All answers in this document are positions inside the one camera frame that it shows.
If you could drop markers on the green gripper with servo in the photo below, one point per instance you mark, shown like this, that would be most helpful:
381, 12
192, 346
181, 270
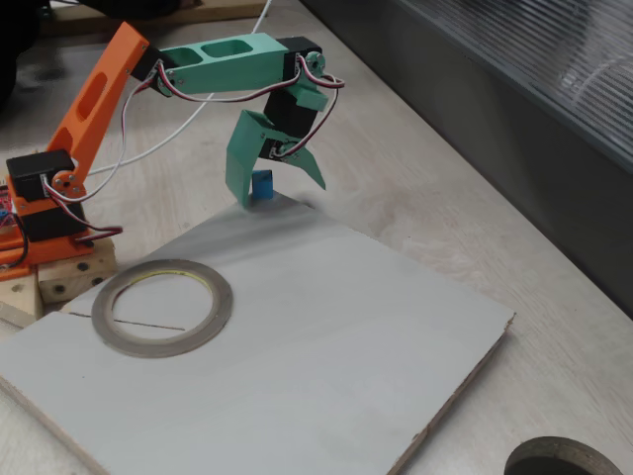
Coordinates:
245, 141

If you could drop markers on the blue cube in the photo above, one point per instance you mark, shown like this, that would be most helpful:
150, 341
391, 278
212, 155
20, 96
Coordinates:
263, 185

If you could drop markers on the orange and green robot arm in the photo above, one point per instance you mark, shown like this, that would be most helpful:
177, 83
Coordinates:
222, 64

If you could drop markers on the light wooden strip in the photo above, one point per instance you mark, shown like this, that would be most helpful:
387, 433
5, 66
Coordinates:
222, 12

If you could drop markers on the white-faced plywood board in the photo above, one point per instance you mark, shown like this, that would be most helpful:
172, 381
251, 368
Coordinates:
297, 346

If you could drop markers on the frosted ribbed partition panel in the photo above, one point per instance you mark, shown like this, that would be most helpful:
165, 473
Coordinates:
544, 148

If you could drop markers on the red controller circuit board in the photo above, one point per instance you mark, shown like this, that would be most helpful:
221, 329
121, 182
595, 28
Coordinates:
5, 203

